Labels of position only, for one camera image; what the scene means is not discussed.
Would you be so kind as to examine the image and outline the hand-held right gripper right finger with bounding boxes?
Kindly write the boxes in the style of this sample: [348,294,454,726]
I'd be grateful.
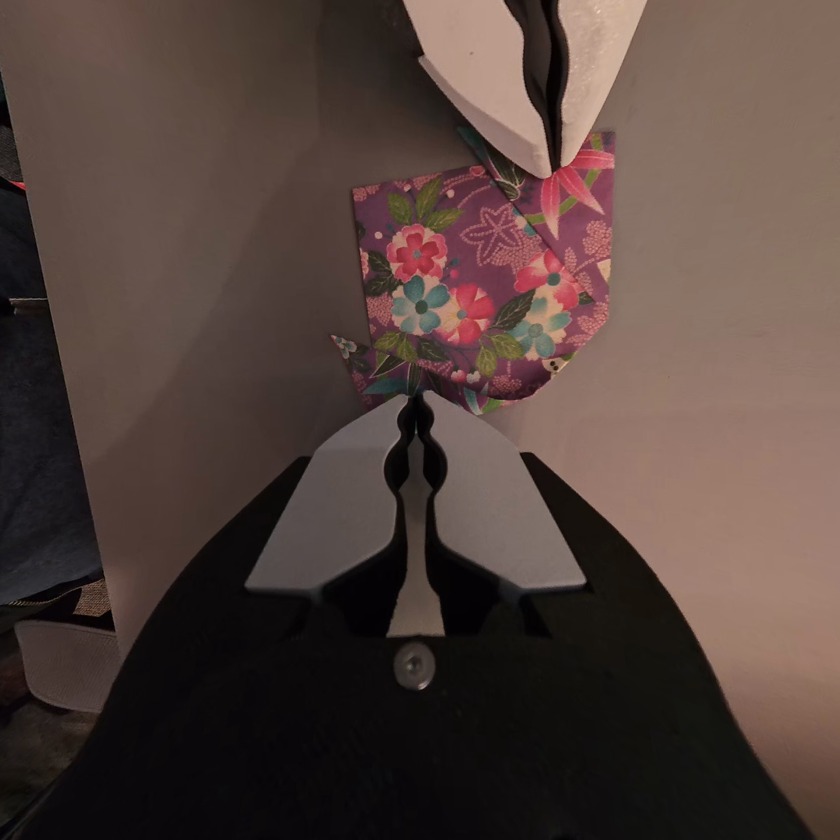
[420,390,586,637]

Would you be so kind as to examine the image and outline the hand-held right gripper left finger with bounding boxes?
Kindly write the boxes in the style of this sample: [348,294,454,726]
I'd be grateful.
[244,394,421,637]

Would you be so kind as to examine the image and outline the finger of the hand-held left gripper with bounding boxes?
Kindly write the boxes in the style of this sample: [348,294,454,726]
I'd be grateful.
[402,0,560,180]
[554,0,648,170]

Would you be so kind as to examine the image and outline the purple floral origami paper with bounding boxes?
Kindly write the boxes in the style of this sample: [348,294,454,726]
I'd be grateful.
[330,126,618,416]

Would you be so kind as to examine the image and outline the white rounded plastic part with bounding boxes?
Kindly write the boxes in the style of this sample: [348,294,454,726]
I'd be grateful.
[13,619,122,715]

